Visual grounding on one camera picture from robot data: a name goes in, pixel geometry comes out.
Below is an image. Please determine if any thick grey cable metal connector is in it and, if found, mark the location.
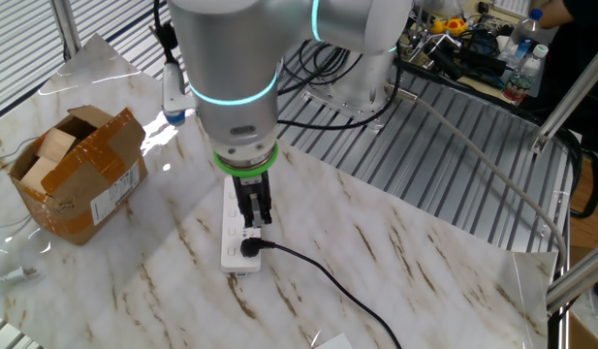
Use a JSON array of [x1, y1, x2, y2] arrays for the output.
[[384, 81, 570, 272]]

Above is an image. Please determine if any person dark clothed torso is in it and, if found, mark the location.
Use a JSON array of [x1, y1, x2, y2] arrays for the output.
[[540, 0, 598, 156]]

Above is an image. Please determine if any slanted aluminium frame bar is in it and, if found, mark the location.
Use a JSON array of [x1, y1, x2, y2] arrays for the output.
[[530, 38, 598, 155]]

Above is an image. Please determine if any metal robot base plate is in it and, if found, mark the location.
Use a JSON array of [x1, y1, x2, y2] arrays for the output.
[[302, 81, 401, 130]]

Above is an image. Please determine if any black power cord with plug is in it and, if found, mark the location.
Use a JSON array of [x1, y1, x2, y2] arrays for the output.
[[238, 237, 404, 349]]

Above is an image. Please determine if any aluminium frame post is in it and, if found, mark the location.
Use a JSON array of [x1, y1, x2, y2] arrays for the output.
[[49, 0, 82, 59]]

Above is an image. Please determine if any brown cardboard box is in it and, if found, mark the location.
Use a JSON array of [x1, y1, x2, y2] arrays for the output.
[[567, 309, 598, 349]]

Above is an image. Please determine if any thick aluminium frame bar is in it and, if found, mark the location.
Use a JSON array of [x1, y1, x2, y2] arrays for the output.
[[545, 241, 598, 314]]

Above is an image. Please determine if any black camera cable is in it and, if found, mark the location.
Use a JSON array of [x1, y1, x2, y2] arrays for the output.
[[150, 0, 181, 65]]

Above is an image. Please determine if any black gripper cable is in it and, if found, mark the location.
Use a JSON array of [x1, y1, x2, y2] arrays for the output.
[[276, 38, 402, 133]]

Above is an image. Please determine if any thick black cable loop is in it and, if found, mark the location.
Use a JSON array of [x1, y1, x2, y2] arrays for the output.
[[554, 128, 598, 219]]

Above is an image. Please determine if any black cable tangle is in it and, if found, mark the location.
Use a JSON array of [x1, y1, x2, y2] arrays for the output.
[[465, 26, 503, 57]]

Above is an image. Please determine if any white plug with cord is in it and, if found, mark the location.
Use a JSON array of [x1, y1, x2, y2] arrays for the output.
[[0, 265, 41, 288]]

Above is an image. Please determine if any clear bottle white cap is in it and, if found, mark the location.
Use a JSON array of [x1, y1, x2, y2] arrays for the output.
[[501, 43, 550, 106]]

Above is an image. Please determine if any clear bottle blue cap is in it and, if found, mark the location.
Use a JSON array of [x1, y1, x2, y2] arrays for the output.
[[496, 8, 544, 67]]

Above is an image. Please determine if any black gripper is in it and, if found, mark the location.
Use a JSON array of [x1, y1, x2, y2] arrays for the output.
[[230, 173, 274, 230]]

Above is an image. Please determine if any bare person forearm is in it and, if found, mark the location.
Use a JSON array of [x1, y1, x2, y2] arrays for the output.
[[538, 0, 579, 30]]

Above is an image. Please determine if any marble pattern table mat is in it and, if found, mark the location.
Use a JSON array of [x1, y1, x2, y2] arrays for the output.
[[0, 32, 559, 349]]

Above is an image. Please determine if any black handle tool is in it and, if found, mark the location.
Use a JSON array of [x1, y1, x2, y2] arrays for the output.
[[424, 42, 465, 81]]

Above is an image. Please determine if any taped cardboard box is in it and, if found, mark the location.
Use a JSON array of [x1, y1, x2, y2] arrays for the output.
[[9, 105, 148, 246]]

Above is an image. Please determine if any yellow rubber duck toy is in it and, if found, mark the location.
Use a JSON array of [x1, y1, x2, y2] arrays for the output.
[[431, 16, 469, 38]]

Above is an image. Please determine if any white power strip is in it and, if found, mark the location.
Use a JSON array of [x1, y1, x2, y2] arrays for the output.
[[219, 174, 264, 275]]

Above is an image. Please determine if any silver wrist camera blue end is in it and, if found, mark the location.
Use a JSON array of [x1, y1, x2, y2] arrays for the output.
[[161, 61, 199, 128]]

